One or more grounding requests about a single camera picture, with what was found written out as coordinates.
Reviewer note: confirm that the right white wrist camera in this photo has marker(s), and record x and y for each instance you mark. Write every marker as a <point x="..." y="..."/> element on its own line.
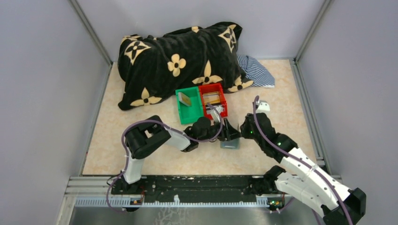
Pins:
<point x="262" y="107"/>

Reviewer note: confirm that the card in green bin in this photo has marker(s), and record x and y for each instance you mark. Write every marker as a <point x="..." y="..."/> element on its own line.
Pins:
<point x="184" y="99"/>

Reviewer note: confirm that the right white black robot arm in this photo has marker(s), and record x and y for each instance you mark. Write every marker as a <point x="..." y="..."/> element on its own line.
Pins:
<point x="297" y="175"/>

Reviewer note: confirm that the sage green card holder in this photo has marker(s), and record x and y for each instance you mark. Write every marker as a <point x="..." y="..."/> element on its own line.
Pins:
<point x="232" y="145"/>

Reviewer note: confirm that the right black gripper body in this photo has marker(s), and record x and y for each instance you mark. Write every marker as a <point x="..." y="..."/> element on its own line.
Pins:
<point x="247" y="131"/>

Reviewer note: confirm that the cards in red bin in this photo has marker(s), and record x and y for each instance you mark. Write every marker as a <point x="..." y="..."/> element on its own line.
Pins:
<point x="212" y="98"/>

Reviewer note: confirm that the red plastic bin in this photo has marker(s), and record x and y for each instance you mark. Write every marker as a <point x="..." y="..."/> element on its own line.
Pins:
<point x="211" y="88"/>

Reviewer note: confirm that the blue striped cloth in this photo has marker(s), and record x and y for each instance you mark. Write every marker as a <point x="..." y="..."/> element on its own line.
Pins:
<point x="255" y="71"/>

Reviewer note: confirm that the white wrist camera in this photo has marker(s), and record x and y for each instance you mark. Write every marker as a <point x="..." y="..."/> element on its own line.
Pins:
<point x="262" y="107"/>
<point x="215" y="112"/>

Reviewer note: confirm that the green plastic bin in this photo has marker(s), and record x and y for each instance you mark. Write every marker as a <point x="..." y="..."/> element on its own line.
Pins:
<point x="190" y="114"/>

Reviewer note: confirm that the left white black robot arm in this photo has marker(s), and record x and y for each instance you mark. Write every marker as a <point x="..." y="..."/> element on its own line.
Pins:
<point x="143" y="138"/>

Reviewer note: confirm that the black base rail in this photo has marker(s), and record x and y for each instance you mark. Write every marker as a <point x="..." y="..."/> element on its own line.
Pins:
<point x="202" y="189"/>

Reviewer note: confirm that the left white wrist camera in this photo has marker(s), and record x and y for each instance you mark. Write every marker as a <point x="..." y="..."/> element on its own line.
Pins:
<point x="215" y="112"/>

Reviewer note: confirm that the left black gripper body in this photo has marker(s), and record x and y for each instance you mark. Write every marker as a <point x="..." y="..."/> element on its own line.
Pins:
<point x="225" y="134"/>

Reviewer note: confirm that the black floral blanket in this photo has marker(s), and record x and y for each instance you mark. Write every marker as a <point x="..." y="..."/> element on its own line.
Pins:
<point x="153" y="68"/>

